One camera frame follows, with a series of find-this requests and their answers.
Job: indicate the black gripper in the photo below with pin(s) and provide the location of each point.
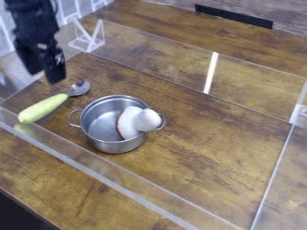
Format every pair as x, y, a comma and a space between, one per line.
36, 26

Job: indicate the green handled metal spoon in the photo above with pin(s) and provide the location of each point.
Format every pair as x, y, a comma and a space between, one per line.
40, 109

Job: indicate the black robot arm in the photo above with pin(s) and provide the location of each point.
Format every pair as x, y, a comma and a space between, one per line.
29, 4

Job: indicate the clear acrylic triangle stand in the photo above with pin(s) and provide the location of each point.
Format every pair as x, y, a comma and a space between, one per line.
87, 42

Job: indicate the small steel pot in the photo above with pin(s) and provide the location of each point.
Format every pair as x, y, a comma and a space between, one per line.
97, 124

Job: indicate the white toy mushroom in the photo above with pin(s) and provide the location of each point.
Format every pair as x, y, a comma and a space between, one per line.
136, 120

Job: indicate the black bar on table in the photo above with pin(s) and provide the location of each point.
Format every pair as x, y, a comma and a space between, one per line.
237, 17

